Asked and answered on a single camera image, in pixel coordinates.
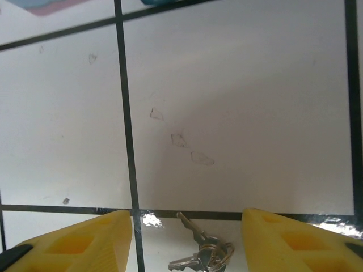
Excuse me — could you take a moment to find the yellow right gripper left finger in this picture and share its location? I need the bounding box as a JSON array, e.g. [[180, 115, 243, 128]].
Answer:
[[0, 209, 133, 272]]

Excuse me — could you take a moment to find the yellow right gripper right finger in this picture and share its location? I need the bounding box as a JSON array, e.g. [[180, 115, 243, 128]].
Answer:
[[240, 207, 363, 272]]

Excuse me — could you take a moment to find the metal key ring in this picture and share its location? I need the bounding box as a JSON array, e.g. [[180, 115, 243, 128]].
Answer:
[[198, 240, 236, 269]]

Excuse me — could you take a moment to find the silver key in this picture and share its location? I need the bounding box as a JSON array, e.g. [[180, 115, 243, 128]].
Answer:
[[168, 253, 212, 272], [176, 211, 221, 252]]

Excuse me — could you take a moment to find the blue cartoon picture book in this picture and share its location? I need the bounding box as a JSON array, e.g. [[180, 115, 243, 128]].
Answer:
[[27, 0, 114, 17]]

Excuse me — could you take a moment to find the teal object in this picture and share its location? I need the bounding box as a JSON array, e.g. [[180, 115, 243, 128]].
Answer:
[[141, 0, 212, 6]]

